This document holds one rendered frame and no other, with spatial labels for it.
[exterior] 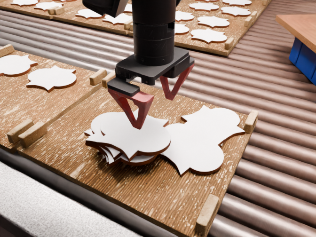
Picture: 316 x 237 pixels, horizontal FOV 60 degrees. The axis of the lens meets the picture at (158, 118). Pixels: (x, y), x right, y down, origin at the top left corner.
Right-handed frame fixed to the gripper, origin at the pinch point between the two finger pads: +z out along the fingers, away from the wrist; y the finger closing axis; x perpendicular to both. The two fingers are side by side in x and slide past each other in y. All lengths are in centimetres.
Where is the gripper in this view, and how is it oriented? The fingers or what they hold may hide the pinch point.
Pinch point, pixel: (154, 108)
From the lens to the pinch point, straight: 45.3
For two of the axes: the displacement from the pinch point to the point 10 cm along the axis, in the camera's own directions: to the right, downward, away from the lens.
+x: -8.3, -3.4, 4.4
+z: 0.0, 7.9, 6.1
